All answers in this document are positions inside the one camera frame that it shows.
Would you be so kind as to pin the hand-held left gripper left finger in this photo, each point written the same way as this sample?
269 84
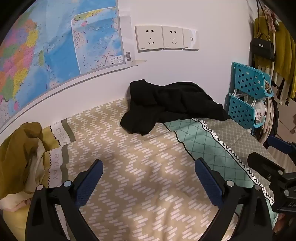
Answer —
90 180

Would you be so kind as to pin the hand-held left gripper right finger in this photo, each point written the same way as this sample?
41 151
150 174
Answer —
208 183

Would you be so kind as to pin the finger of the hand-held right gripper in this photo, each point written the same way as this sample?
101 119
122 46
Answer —
279 143
263 163

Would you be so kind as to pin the black garment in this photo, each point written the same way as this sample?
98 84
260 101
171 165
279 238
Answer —
166 104

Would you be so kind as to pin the beige hanging garment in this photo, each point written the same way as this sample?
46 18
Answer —
268 120

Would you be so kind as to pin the pale pink cloth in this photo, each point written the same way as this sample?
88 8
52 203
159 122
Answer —
259 112

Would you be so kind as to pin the blue plastic basket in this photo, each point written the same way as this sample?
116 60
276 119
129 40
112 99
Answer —
240 111
249 78

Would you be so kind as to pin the patterned bed sheet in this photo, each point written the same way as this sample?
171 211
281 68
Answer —
143 166

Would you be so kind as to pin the mustard cloth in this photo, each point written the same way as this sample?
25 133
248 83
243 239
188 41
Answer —
16 157

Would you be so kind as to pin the yellow-green hanging garment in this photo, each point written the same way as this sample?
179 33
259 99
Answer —
283 51

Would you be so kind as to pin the black handbag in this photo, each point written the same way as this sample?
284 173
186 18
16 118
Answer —
262 48

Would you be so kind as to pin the pink plush toy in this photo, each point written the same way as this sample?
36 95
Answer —
270 16

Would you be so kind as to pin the clear tape strip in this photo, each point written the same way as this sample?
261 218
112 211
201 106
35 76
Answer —
138 62

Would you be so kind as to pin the colourful wall map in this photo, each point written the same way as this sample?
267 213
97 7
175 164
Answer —
57 46

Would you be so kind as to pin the white wall socket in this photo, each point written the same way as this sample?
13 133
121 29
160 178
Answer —
149 38
173 37

